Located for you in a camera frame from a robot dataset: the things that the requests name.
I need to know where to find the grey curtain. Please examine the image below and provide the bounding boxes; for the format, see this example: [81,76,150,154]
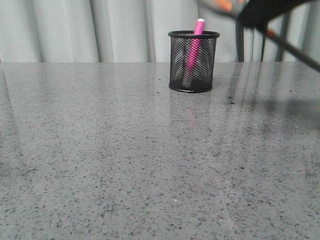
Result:
[0,0,320,63]

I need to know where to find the pink marker pen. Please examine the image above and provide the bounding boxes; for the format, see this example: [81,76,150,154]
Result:
[182,18,205,88]

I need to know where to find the black mesh pen holder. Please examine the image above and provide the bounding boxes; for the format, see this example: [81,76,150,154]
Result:
[168,30,220,93]

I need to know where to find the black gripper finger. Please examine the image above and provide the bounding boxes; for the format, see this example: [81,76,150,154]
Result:
[237,0,309,28]

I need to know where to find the grey orange scissors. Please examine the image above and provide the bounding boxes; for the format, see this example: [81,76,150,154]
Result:
[198,0,320,72]

